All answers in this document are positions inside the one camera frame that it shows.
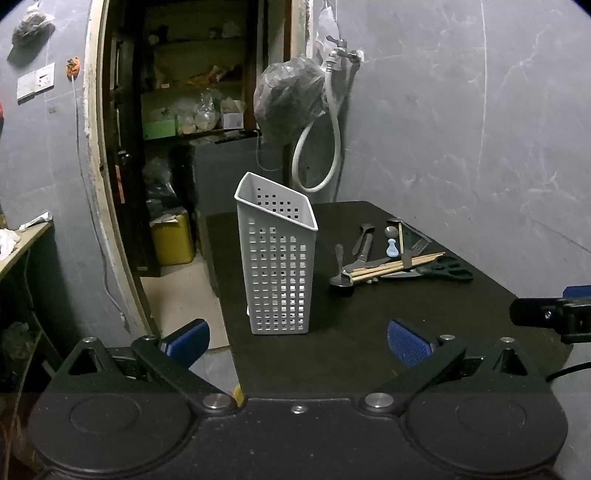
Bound green box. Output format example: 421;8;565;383
142;117;178;140

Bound white wall switch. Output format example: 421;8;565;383
17;62;56;102

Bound white hose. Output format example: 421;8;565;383
292;60;345;193

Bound clear bags of food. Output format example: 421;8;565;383
191;88;222;132

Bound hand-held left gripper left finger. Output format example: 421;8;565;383
48;318;236;414

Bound plastic bag with dark contents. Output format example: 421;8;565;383
253;54;329;144

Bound thin grey cable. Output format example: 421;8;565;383
71;78;129;330

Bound black handled knife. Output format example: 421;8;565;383
352;224;376;268

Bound dark door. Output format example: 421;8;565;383
104;28;144;278

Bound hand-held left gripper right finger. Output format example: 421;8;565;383
359;318;549;414

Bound metal kitchen tool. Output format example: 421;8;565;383
330;258;393;284

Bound white perforated utensil basket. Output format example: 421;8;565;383
234;172;319;335

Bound black plastic bags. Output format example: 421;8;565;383
143;157;185;222

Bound wooden shelf unit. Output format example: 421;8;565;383
108;0;296;139

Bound grey cabinet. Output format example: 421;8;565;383
189;134;296;259

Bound yellow container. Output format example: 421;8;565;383
150;208;195;266

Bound white tube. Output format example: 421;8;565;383
18;211;52;230

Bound metal wall faucet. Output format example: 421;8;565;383
325;34;365;72

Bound white cloth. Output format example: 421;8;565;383
0;227;21;261

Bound black handled scissors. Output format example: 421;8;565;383
381;255;475;283

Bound clear hanging plastic bag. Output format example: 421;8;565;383
314;0;340;51

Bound black cable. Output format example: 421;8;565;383
545;361;591;382

